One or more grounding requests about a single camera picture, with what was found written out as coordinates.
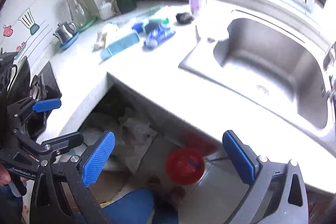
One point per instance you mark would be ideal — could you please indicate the red trash bucket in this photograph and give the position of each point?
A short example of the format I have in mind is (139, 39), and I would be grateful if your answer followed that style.
(185, 166)

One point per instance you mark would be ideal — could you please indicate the blue round lid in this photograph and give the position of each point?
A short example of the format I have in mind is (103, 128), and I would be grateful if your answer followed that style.
(138, 27)

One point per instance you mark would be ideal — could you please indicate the stainless steel sink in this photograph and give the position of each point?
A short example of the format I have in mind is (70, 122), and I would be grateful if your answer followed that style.
(267, 65)

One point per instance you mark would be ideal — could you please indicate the blue coaster dish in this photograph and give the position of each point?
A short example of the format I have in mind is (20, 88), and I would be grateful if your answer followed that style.
(66, 45)

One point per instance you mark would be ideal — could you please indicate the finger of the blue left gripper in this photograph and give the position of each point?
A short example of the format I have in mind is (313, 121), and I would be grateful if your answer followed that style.
(25, 108)
(52, 147)

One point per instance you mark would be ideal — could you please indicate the green tray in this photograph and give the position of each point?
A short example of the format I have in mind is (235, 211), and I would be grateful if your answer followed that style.
(87, 25)

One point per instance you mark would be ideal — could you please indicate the white woven sack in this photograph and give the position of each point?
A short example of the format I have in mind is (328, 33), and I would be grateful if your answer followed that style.
(133, 135)

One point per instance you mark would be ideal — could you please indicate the blue handled scrub brush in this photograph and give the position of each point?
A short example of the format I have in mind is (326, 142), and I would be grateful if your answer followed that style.
(116, 43)

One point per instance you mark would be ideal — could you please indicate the dark grey scouring pad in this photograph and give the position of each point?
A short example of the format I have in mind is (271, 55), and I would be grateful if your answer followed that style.
(184, 18)

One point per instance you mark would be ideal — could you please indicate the blue trouser leg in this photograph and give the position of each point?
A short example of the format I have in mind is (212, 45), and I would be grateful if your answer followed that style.
(139, 206)

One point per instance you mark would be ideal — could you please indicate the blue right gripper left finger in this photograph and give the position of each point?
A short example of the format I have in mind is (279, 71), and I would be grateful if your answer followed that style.
(61, 191)

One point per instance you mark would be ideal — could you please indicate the black green power adapter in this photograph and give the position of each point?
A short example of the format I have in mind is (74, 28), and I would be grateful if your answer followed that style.
(154, 24)

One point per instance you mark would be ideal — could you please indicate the steel small teapot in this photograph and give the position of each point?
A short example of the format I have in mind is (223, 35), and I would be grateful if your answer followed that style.
(65, 32)

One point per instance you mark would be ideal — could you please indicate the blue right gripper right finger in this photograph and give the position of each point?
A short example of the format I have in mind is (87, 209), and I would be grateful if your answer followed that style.
(276, 193)

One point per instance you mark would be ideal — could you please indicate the person's left hand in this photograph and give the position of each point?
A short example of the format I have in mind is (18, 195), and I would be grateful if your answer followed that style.
(5, 178)

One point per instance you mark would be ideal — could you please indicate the blue wrapper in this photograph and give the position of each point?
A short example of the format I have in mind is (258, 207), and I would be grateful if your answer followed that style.
(158, 36)

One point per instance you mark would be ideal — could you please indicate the dark green utensil mug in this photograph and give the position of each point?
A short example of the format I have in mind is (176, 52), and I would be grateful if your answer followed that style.
(123, 6)

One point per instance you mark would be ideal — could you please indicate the glass carafe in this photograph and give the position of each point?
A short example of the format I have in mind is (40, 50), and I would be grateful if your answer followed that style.
(79, 14)

